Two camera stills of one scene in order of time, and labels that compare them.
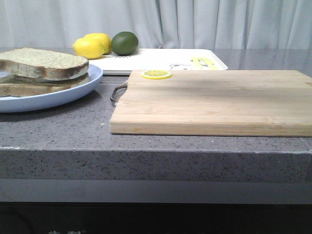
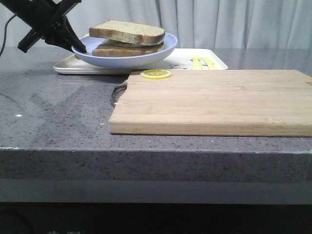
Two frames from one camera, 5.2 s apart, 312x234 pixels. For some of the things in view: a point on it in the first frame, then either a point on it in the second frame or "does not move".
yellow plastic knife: (210, 64) does not move
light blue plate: (50, 100) → (88, 43)
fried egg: (16, 79) → (142, 44)
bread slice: (43, 64) → (127, 32)
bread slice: (8, 90) → (109, 48)
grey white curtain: (226, 24) does not move
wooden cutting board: (216, 103) does not move
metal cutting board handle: (118, 91) does not move
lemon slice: (156, 74) does not move
